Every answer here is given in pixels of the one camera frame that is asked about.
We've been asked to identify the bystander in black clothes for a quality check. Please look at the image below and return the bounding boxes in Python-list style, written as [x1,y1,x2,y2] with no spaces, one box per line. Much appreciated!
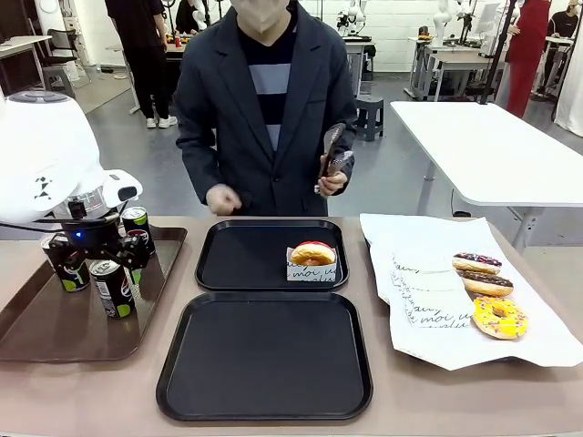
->
[104,0,179,129]

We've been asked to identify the black Pepsi can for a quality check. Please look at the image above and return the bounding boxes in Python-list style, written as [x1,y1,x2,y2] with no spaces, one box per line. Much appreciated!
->
[88,258,137,320]
[40,235,91,293]
[121,206,157,260]

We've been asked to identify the yellow sprinkled donut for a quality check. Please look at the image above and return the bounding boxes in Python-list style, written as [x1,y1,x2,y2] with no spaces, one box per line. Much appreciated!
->
[471,294,530,341]

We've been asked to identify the white paper sheet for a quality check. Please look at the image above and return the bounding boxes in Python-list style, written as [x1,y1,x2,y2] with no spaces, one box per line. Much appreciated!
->
[359,212,583,371]

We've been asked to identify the bystander in red apron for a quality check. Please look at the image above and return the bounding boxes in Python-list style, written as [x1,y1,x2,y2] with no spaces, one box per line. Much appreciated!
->
[506,0,550,118]

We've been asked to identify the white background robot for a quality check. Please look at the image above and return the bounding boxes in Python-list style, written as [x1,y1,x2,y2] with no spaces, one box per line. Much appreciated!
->
[336,0,370,37]

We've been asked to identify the black office chair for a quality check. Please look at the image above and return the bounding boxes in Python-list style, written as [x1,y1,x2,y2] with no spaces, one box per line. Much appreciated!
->
[45,28,78,67]

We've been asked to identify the large black tray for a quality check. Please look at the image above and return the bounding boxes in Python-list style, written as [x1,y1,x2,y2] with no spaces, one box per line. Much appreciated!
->
[156,291,373,422]

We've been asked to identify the grey background robot table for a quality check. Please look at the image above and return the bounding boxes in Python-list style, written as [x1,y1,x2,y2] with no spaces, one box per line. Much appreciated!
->
[343,38,377,99]

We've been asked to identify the bystander in black and white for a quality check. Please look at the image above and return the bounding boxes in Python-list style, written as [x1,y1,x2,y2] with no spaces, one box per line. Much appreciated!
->
[175,0,201,36]

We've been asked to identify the person's left hand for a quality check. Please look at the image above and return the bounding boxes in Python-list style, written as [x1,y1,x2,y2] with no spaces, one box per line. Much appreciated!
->
[317,170,350,198]

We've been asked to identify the bystander in black top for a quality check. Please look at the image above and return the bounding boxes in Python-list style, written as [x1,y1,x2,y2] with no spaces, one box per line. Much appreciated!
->
[544,9,582,95]

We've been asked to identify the white table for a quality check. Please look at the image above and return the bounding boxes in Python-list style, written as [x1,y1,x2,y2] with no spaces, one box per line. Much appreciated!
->
[390,100,583,254]

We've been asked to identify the light wooden desk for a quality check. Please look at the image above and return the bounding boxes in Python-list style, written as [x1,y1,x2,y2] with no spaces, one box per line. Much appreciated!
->
[0,35,54,95]

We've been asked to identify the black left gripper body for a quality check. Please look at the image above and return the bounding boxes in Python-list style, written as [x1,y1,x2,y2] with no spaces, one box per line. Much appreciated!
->
[57,218,123,260]

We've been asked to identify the red glazed donut in wrapper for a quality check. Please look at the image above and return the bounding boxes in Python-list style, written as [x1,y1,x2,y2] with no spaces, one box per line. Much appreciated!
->
[285,247,339,284]

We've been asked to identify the brown plastic tray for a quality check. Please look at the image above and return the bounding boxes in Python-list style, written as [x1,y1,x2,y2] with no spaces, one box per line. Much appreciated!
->
[0,225,189,364]

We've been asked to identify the metal serving tongs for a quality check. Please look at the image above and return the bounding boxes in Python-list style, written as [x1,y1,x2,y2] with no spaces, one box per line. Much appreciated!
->
[313,122,355,195]

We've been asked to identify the chocolate glazed donut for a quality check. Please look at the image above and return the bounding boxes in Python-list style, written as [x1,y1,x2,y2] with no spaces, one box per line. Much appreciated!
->
[456,269,515,298]

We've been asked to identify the grey plastic stool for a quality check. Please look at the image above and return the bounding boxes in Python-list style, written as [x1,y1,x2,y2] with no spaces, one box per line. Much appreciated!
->
[353,96,385,142]
[43,66,77,99]

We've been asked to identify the person's right forearm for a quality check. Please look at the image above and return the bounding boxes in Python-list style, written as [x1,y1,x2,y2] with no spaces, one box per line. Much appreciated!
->
[176,136,229,206]

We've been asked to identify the person's right hand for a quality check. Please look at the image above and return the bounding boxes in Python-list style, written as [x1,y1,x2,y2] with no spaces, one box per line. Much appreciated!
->
[204,183,243,216]

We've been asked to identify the purple sprinkled chocolate donut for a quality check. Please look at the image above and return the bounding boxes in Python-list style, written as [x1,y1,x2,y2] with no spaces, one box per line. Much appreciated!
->
[452,251,503,276]

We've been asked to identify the beige face mask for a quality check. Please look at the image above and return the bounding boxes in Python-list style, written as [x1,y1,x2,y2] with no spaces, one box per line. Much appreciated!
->
[229,0,291,46]

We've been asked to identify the white curtain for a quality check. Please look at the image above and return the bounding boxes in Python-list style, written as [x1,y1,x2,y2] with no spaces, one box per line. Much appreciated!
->
[555,40,583,137]

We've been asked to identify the person in dark blazer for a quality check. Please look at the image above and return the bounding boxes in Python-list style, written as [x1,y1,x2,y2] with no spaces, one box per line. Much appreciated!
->
[175,0,359,218]

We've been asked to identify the black metal pole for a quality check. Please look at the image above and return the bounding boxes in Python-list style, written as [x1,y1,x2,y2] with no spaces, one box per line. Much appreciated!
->
[476,0,520,107]

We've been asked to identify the small black tray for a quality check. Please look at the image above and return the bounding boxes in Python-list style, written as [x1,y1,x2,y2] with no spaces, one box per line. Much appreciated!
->
[194,218,350,292]

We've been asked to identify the grey background workbench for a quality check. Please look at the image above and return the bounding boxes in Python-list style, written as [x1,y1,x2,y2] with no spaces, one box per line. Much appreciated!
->
[409,36,506,102]

